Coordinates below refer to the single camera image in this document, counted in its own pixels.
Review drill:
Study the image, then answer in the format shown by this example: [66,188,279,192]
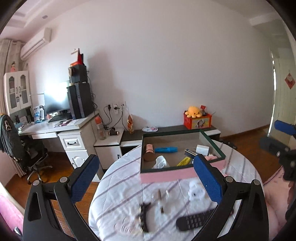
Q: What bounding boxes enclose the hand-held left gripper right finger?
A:
[192,153,270,241]

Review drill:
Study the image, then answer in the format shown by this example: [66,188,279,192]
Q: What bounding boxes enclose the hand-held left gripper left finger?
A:
[22,154,100,241]

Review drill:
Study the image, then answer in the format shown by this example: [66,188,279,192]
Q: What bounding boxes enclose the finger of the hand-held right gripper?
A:
[274,120,296,137]
[259,137,290,159]

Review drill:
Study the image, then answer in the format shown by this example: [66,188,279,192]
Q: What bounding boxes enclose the yellow highlighter pen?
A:
[176,157,192,167]

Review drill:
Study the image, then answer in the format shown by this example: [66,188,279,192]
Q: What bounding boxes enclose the pink box with dark rim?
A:
[140,129,226,184]

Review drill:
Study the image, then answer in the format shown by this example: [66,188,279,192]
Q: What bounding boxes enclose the blue marker pen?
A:
[154,146,178,154]

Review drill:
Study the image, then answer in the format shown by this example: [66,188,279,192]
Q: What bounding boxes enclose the person's right hand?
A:
[287,183,296,205]

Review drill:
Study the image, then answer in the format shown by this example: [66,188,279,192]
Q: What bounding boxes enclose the white charger plug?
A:
[195,145,210,155]

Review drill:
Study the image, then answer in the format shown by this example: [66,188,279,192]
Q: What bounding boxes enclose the white computer desk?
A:
[18,113,100,181]

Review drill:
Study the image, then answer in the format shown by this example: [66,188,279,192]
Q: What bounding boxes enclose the black bathroom scale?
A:
[218,138,237,149]

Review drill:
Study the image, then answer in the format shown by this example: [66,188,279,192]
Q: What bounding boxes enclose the black remote control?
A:
[176,209,216,231]

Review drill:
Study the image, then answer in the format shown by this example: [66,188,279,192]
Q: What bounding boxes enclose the person's pink pajama leg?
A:
[264,166,296,239]

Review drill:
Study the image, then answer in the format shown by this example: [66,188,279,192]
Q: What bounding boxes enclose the red paper door decoration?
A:
[285,72,296,90]

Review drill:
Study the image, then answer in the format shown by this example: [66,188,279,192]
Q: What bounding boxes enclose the clear bottle with orange cap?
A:
[95,116,107,141]

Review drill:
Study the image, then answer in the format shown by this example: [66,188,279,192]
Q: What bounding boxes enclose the black office chair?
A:
[14,136,53,184]

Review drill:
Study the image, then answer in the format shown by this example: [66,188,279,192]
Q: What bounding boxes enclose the red printed storage box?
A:
[183,111,213,130]

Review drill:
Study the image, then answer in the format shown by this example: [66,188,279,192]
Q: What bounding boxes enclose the low dark-topped bench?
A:
[94,124,221,172]

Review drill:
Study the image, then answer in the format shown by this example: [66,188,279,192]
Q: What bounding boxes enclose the black keyboard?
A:
[48,115,70,122]

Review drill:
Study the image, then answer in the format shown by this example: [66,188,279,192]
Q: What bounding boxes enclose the black beaded hair clip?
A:
[138,202,152,232]

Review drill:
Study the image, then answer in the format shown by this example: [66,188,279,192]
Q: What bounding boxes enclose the yellow octopus plush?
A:
[184,106,203,118]

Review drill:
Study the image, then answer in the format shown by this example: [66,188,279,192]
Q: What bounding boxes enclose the orange snack bag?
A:
[127,114,135,134]

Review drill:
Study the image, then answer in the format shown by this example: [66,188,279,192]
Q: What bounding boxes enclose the black computer tower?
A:
[67,82,94,119]

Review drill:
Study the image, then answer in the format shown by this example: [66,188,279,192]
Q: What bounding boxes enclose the pack of water bottles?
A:
[33,105,45,122]

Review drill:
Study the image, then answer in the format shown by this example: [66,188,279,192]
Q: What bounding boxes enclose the black computer monitor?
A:
[43,81,71,117]

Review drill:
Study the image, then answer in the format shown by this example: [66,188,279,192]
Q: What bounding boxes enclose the pink cushion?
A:
[0,193,25,241]

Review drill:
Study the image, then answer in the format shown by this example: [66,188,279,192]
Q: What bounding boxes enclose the black printed jacket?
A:
[0,114,25,160]

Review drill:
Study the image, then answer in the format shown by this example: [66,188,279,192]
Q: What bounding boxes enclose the black speaker box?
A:
[68,64,88,84]

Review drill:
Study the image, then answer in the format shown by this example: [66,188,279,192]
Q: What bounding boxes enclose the white glass-door cabinet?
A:
[3,70,31,115]

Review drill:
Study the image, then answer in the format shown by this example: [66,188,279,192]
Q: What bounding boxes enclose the red pennant ornament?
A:
[70,48,84,66]

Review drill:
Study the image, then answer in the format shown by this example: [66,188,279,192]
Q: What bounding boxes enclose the white air conditioner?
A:
[20,27,52,61]

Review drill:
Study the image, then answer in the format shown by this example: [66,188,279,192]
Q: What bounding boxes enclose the white wall outlets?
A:
[105,101,127,110]

